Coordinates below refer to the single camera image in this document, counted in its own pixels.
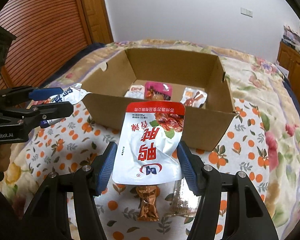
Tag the copper candy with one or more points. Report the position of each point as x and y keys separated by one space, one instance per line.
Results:
x=147 y=205

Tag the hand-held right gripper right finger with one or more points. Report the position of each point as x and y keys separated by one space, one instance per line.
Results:
x=190 y=172

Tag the clear orange snack packet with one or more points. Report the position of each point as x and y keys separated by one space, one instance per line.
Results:
x=192 y=98

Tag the white box beside bed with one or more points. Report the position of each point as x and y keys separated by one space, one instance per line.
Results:
x=282 y=69

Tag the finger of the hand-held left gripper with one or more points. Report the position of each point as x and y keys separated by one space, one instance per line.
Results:
x=45 y=93
x=55 y=110

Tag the bed with dark blue sheet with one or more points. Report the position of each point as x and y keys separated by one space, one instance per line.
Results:
x=297 y=105

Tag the orange fruit print cloth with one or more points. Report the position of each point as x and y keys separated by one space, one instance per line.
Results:
x=72 y=155

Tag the pile of boxes and papers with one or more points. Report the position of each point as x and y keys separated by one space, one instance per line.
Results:
x=291 y=36

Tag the wooden louvered wardrobe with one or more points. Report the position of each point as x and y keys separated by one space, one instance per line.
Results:
x=40 y=30

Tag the red and white snack packet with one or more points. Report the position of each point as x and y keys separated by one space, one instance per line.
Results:
x=145 y=155

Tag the small white orange snack packet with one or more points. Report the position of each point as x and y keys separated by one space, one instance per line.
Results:
x=135 y=91

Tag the white wall switch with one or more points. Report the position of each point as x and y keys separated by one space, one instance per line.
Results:
x=246 y=12

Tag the wooden door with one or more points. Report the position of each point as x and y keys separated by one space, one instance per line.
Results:
x=95 y=10

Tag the brown cardboard box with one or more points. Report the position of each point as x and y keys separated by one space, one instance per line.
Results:
x=202 y=127

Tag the pink snack packet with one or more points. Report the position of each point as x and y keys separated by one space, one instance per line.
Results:
x=155 y=88

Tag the white purple snack packet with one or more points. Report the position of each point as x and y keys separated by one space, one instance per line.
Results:
x=72 y=93

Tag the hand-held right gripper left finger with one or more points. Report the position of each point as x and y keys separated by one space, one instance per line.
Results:
x=106 y=170

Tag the long clear snack packet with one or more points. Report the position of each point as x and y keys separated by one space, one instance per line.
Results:
x=181 y=200

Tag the wooden cabinet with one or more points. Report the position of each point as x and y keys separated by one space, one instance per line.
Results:
x=292 y=60

